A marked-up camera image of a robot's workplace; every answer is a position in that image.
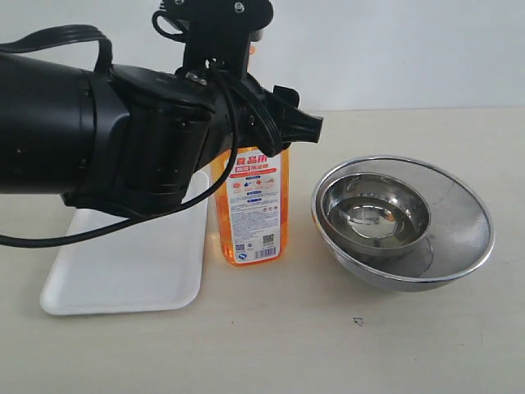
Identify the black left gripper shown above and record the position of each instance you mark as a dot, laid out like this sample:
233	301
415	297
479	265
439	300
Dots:
248	115

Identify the orange pump soap bottle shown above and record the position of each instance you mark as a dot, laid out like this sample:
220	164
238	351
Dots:
252	208

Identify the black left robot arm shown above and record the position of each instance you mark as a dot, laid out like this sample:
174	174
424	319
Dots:
128	142

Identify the small stainless steel bowl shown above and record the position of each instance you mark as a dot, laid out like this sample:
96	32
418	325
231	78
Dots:
373	214

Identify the steel mesh colander bowl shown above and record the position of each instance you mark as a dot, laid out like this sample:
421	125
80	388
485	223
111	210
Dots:
460	239

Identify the white rectangular plastic tray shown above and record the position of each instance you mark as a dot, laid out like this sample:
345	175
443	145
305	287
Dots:
154	266

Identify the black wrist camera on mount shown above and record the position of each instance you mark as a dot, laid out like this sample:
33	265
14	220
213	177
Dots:
216	30

